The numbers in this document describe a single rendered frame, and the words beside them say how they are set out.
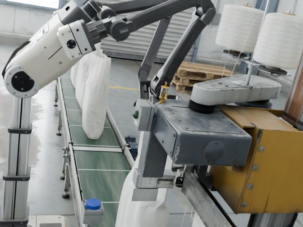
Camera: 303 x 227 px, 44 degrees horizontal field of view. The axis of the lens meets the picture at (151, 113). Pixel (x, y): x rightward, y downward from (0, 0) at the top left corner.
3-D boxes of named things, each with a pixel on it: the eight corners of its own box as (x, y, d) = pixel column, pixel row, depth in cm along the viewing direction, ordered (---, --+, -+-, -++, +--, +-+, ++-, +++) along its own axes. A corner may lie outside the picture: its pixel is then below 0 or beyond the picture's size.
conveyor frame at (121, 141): (56, 82, 502) (57, 72, 498) (91, 85, 517) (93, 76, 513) (67, 160, 299) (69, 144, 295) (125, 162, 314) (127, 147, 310)
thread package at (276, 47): (243, 58, 124) (256, 6, 119) (279, 63, 129) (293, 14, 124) (267, 69, 111) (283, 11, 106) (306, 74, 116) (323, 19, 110)
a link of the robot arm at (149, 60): (163, 11, 210) (165, 3, 199) (172, 15, 210) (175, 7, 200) (135, 80, 204) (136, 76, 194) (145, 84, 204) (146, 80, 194)
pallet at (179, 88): (164, 79, 759) (165, 72, 754) (218, 86, 793) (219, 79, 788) (176, 91, 684) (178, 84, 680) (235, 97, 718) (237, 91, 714)
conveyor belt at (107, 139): (59, 82, 503) (60, 75, 500) (88, 84, 515) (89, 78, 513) (72, 156, 305) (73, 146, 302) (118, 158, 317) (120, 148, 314)
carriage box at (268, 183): (206, 177, 148) (225, 103, 138) (277, 179, 158) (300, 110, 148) (235, 215, 126) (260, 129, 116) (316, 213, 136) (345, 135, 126)
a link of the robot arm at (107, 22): (97, 21, 149) (99, 24, 145) (121, 12, 150) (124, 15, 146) (105, 42, 154) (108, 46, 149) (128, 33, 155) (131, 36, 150)
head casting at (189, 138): (136, 167, 137) (151, 90, 127) (197, 169, 144) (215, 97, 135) (160, 216, 110) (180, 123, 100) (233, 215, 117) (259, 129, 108)
